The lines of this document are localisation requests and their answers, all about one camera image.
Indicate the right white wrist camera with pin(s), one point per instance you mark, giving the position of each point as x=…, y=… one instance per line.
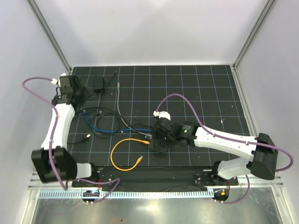
x=162, y=114

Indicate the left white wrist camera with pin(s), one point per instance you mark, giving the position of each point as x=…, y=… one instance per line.
x=57, y=81

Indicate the black grid mat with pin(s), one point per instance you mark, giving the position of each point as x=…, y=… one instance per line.
x=109, y=129

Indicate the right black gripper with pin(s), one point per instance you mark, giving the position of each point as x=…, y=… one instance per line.
x=157, y=136

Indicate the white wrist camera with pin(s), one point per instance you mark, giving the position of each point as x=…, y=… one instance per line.
x=162, y=114
x=57, y=81

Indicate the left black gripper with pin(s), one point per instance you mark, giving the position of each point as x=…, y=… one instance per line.
x=86, y=93

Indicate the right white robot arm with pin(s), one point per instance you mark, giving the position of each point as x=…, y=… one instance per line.
x=255, y=155

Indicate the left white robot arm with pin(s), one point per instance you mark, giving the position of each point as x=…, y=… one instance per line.
x=52, y=161

